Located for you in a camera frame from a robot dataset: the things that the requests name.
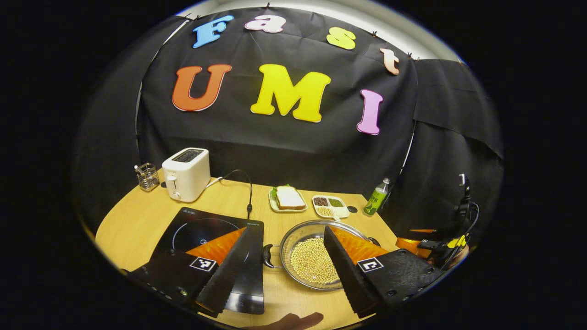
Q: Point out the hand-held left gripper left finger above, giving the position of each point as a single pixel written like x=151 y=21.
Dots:
x=231 y=275

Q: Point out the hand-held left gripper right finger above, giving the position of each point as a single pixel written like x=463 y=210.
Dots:
x=348 y=275

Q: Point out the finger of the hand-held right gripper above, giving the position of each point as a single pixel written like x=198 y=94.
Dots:
x=412 y=246
x=422 y=230

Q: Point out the pile of soybeans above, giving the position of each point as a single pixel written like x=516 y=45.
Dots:
x=312 y=261

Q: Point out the black induction cooktop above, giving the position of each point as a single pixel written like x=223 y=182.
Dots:
x=183 y=224

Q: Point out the green drink bottle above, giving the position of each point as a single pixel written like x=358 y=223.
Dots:
x=375 y=201

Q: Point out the white divided dish of grains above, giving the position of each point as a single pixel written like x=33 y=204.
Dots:
x=331 y=207

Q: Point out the white sandwich plate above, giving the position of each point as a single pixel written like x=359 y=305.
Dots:
x=273 y=205

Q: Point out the sandwich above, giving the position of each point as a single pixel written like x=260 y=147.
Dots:
x=289 y=198

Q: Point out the white toaster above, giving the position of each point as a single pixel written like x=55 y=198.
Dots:
x=185 y=176

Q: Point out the black backdrop cloth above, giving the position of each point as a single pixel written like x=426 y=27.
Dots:
x=284 y=151

